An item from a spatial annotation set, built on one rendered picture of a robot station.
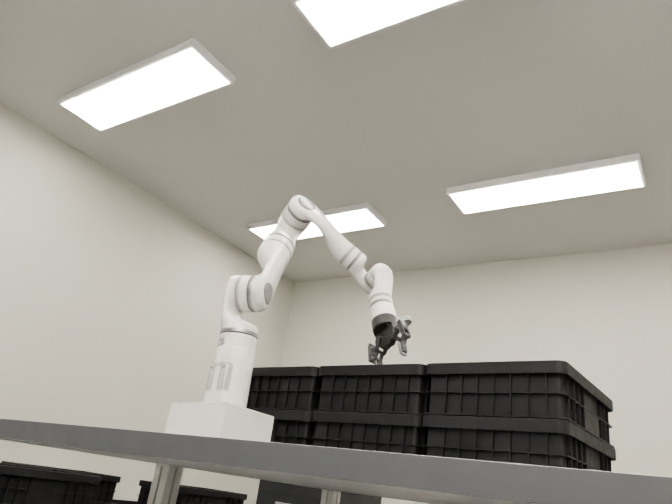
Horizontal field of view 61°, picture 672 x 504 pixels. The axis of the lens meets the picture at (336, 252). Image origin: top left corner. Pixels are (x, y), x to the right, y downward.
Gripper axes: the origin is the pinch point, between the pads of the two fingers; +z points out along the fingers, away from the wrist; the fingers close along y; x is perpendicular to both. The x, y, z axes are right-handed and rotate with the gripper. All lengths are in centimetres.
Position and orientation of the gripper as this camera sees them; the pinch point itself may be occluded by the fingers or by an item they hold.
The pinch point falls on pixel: (391, 362)
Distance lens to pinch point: 156.1
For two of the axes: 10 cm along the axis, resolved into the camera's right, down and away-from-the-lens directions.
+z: 0.8, 6.8, -7.3
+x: 7.8, 4.1, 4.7
